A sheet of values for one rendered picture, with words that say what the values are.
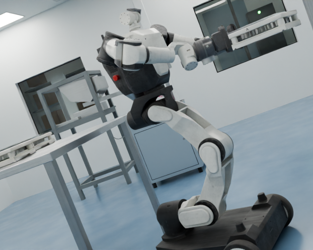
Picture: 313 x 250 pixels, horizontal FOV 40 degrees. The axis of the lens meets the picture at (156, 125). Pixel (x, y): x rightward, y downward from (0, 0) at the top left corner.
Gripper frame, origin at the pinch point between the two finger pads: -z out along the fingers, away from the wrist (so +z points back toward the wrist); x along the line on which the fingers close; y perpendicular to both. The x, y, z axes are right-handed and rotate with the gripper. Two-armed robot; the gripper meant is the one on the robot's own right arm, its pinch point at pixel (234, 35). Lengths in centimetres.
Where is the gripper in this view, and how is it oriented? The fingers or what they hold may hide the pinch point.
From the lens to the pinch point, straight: 197.1
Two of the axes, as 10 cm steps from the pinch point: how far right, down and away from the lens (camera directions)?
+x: 3.9, 9.2, 0.6
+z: -9.2, 3.8, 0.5
